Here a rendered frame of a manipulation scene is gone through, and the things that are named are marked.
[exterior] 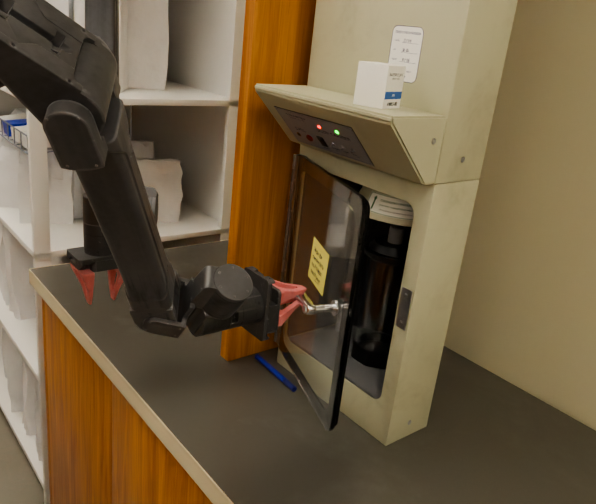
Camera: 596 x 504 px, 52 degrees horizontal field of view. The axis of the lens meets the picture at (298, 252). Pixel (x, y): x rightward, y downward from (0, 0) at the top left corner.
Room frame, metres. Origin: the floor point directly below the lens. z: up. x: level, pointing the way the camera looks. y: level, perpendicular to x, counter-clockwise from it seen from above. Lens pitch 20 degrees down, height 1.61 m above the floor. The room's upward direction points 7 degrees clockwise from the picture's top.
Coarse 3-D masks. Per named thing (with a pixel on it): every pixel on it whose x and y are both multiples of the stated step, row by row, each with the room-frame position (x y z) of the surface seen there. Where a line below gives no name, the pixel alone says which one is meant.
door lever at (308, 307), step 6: (300, 294) 0.89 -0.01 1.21; (306, 294) 0.90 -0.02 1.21; (300, 300) 0.88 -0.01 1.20; (306, 300) 0.87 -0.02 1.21; (306, 306) 0.85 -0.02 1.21; (312, 306) 0.85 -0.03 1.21; (318, 306) 0.86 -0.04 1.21; (324, 306) 0.86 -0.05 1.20; (330, 306) 0.87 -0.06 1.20; (336, 306) 0.86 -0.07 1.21; (306, 312) 0.85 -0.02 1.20; (312, 312) 0.85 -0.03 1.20; (336, 312) 0.86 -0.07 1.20
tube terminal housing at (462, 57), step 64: (320, 0) 1.12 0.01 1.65; (384, 0) 1.01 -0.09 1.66; (448, 0) 0.92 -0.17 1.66; (512, 0) 0.95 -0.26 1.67; (320, 64) 1.11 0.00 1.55; (448, 64) 0.90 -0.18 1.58; (448, 128) 0.89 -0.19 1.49; (384, 192) 0.96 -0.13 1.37; (448, 192) 0.91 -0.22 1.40; (448, 256) 0.93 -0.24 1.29; (448, 320) 0.96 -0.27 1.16; (384, 384) 0.91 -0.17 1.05
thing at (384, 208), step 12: (360, 192) 1.05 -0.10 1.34; (372, 192) 1.02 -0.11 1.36; (372, 204) 1.00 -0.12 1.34; (384, 204) 0.99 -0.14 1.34; (396, 204) 0.99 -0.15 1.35; (408, 204) 0.99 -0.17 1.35; (372, 216) 0.99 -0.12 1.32; (384, 216) 0.98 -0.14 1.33; (396, 216) 0.98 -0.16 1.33; (408, 216) 0.98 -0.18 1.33
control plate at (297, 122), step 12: (276, 108) 1.04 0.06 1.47; (288, 120) 1.05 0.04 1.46; (300, 120) 1.01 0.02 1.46; (312, 120) 0.98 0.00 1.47; (324, 120) 0.95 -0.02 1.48; (300, 132) 1.05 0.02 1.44; (312, 132) 1.01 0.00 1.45; (324, 132) 0.98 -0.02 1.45; (348, 132) 0.92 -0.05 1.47; (312, 144) 1.05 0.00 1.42; (336, 144) 0.98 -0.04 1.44; (348, 144) 0.95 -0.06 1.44; (360, 144) 0.92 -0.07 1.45; (348, 156) 0.98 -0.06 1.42; (360, 156) 0.95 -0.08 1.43
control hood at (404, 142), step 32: (288, 96) 0.98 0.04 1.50; (320, 96) 0.96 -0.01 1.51; (352, 96) 1.02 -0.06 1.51; (288, 128) 1.07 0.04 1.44; (352, 128) 0.90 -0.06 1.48; (384, 128) 0.84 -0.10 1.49; (416, 128) 0.85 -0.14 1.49; (352, 160) 0.98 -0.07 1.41; (384, 160) 0.90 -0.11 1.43; (416, 160) 0.85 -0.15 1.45
